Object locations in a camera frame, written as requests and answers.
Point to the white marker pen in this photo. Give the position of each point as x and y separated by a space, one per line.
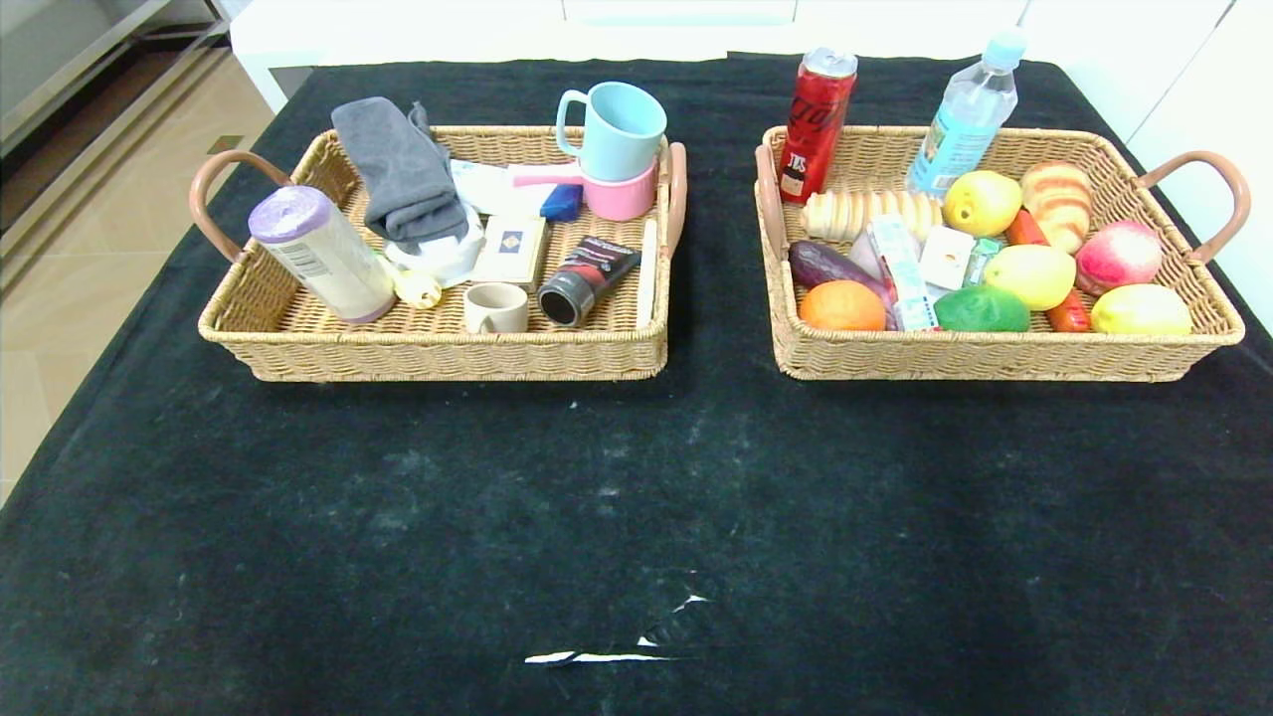
646 275

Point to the black cosmetic tube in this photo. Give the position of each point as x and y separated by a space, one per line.
587 275

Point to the small cream cup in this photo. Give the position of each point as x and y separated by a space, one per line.
497 310

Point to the green mint gum box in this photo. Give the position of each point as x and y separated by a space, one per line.
983 261

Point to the yellow pear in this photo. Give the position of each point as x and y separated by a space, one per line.
980 204

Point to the yellow lemon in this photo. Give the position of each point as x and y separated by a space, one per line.
1141 310
1034 276

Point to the pink cup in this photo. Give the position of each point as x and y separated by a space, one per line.
617 199

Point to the cream box blue emblem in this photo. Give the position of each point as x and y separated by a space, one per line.
509 254

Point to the small blue block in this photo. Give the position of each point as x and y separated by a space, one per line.
560 203

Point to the orange fruit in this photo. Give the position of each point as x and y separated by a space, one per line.
840 306

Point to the purple eggplant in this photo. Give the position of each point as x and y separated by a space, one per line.
825 266

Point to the white round container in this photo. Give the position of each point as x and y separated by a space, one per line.
448 257

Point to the white plastic packet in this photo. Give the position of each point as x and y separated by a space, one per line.
487 189

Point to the small yellow toy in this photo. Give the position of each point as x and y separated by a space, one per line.
420 290

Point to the light blue mug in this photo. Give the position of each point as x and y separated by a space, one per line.
622 129

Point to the small white tape scrap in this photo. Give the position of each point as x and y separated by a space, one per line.
688 603

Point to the long striped bread roll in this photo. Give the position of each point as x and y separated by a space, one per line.
855 214

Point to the green white slim box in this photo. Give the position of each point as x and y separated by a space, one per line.
905 273

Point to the red soda can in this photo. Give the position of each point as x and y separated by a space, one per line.
816 119

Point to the grey folded cloth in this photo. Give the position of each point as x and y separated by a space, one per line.
398 169

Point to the white bottle purple cap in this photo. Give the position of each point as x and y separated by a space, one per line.
328 259

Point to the small white packet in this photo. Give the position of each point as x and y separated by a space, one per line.
945 259

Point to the green fruit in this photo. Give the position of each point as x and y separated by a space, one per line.
983 310

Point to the clear water bottle blue label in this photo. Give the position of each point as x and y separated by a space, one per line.
960 129

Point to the white low cabinet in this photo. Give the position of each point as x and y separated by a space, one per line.
398 30

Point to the orange carrot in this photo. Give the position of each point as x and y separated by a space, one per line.
1022 229

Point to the croissant bread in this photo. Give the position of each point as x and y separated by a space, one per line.
1059 202

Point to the pink peach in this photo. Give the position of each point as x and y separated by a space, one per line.
1119 257

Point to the metal shelf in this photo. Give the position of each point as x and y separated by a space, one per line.
60 60

